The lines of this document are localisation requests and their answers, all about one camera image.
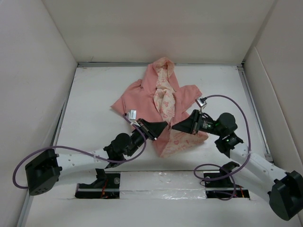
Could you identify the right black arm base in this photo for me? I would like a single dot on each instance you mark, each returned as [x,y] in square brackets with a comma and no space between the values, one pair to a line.
[222,189]

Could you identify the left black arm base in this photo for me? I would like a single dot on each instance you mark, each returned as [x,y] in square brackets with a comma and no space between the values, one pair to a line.
[106,186]

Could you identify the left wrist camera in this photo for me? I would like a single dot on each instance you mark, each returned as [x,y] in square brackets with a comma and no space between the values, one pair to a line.
[131,117]

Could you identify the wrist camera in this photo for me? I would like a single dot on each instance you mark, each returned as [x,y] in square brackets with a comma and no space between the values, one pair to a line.
[201,102]
[131,117]

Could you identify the pink hooded jacket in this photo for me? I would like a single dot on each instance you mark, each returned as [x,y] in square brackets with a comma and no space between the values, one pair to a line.
[158,97]

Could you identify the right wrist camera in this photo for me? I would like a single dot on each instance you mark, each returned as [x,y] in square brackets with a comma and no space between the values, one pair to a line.
[201,102]

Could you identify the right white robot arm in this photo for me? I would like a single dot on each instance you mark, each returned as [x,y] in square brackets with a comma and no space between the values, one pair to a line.
[283,190]

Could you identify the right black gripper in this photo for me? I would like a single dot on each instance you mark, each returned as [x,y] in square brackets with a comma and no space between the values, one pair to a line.
[191,124]

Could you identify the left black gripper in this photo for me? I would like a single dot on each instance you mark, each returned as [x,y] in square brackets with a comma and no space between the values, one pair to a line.
[152,129]

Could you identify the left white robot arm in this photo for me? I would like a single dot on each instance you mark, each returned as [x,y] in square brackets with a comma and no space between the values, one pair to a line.
[49,168]

